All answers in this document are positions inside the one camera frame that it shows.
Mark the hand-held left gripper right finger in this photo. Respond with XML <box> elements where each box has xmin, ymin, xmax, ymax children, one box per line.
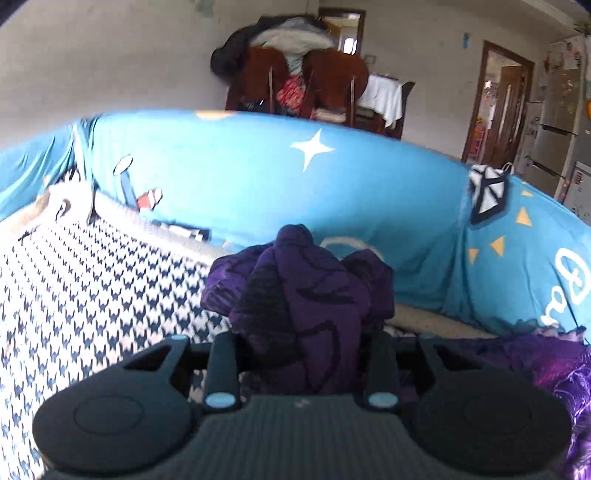
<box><xmin>364</xmin><ymin>330</ymin><xmax>467</xmax><ymax>412</ymax></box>

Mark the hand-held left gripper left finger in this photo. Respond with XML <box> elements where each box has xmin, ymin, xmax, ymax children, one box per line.
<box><xmin>124</xmin><ymin>330</ymin><xmax>243</xmax><ymax>413</ymax></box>

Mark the purple floral garment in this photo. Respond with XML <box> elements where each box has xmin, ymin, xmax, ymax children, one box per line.
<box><xmin>201</xmin><ymin>224</ymin><xmax>591</xmax><ymax>480</ymax></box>

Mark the blue printed sofa cover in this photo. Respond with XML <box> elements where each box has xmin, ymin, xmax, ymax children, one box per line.
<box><xmin>0</xmin><ymin>109</ymin><xmax>591</xmax><ymax>344</ymax></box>

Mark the white chest freezer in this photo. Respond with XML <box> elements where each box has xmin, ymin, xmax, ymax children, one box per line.
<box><xmin>561</xmin><ymin>159</ymin><xmax>591</xmax><ymax>227</ymax></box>

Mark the table with white cloth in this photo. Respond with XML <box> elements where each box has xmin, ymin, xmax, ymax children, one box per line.
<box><xmin>358</xmin><ymin>74</ymin><xmax>402</xmax><ymax>130</ymax></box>

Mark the red floral cloth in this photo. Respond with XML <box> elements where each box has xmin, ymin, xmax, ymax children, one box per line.
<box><xmin>277</xmin><ymin>76</ymin><xmax>308</xmax><ymax>116</ymax></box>

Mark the wide doorway with wooden door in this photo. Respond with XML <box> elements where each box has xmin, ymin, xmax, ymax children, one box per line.
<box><xmin>462</xmin><ymin>41</ymin><xmax>536</xmax><ymax>168</ymax></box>

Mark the grey refrigerator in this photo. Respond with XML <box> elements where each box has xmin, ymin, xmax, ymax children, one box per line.
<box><xmin>517</xmin><ymin>39</ymin><xmax>591</xmax><ymax>204</ymax></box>

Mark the pile of coats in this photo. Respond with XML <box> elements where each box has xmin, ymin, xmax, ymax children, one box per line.
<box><xmin>210</xmin><ymin>14</ymin><xmax>338</xmax><ymax>86</ymax></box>

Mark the narrow doorway with wooden door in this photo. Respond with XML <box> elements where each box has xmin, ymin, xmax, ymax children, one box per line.
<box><xmin>318</xmin><ymin>7</ymin><xmax>368</xmax><ymax>56</ymax></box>

